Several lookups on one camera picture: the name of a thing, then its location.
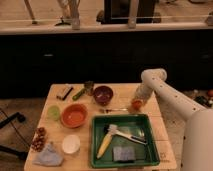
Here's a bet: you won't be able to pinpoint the black office chair base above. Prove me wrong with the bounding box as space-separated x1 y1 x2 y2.
0 108 29 161

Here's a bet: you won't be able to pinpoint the orange apple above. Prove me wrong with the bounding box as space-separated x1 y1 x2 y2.
131 99 143 111

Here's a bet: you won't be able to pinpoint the wooden table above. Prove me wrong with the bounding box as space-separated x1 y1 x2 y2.
23 83 178 171

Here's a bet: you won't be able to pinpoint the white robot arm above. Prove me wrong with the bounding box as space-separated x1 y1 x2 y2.
135 68 213 171

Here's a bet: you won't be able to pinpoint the blue sponge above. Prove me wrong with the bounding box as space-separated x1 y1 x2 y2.
113 146 135 162

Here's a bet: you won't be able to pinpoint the green plastic tray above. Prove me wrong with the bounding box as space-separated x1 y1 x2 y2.
90 114 160 169

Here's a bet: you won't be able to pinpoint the dark metal can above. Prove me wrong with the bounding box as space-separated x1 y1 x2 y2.
84 81 94 96

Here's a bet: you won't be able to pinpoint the white dish brush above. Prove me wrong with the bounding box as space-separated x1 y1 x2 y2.
108 124 147 145

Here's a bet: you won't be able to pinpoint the orange bowl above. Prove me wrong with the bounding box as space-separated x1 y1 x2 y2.
61 104 88 128

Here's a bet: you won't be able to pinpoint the dark purple bowl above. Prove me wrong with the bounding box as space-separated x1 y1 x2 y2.
93 86 113 106

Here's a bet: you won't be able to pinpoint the light blue cloth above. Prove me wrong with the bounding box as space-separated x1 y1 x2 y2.
33 143 63 167

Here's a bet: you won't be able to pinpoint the bunch of red grapes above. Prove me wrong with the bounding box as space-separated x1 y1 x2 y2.
31 127 46 152

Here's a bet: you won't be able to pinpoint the white paper cup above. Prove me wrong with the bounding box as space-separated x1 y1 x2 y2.
62 134 80 154

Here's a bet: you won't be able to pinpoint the light green cup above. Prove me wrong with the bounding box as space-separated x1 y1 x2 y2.
47 105 60 121

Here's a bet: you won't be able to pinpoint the green cucumber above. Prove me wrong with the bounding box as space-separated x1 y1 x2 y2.
72 88 85 101

